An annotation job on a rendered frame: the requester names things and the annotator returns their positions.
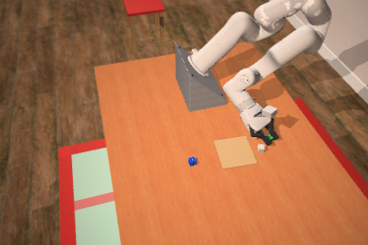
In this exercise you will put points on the white die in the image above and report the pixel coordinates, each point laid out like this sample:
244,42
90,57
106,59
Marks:
260,148

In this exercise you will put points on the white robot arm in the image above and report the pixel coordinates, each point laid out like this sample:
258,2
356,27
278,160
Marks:
271,18

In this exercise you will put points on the tan mat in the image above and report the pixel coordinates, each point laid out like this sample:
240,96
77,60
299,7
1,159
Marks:
235,152

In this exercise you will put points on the green die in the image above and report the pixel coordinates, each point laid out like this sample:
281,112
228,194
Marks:
270,137

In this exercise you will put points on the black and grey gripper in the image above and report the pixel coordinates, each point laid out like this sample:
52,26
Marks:
258,122

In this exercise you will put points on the blue die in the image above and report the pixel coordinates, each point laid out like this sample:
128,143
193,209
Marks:
192,161

